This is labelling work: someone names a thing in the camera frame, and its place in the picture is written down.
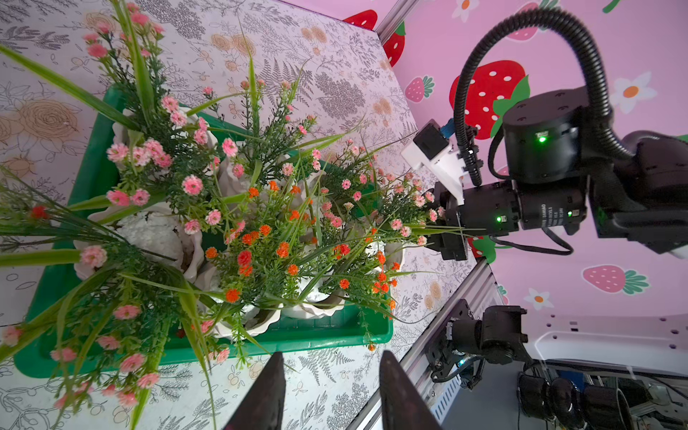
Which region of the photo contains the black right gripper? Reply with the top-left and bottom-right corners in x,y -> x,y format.
426,181 -> 519,261

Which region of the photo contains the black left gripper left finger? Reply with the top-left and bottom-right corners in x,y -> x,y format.
224,352 -> 286,430

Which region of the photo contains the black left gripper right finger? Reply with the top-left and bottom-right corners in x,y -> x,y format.
380,350 -> 441,430

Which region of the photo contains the orange gypsophila pot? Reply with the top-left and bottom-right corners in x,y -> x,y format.
196,184 -> 309,343

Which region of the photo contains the green grass pot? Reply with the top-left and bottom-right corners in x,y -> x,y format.
203,176 -> 399,324

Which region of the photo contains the pink gypsophila pot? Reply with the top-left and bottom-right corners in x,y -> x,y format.
0,0 -> 248,227
1,169 -> 212,423

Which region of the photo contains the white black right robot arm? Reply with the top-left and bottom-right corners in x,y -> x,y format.
413,9 -> 687,261

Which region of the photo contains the green plastic storage box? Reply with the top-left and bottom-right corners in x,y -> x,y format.
13,85 -> 394,380

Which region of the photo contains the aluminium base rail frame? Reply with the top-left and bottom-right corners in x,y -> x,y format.
348,257 -> 688,430

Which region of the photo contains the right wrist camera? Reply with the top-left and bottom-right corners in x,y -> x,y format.
401,119 -> 468,206

